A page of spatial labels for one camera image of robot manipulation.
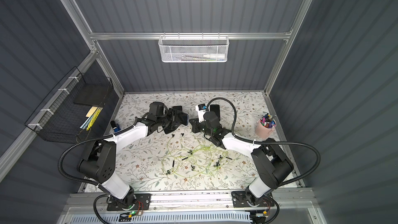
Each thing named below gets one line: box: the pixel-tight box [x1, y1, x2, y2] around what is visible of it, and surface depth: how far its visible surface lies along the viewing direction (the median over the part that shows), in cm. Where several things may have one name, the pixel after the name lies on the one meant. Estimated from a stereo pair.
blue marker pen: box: [110, 120, 121, 133], surface depth 98 cm
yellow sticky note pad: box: [85, 106, 98, 118], surface depth 78 cm
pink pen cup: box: [255, 113, 277, 139], surface depth 90 cm
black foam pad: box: [73, 83, 111, 107], surface depth 82 cm
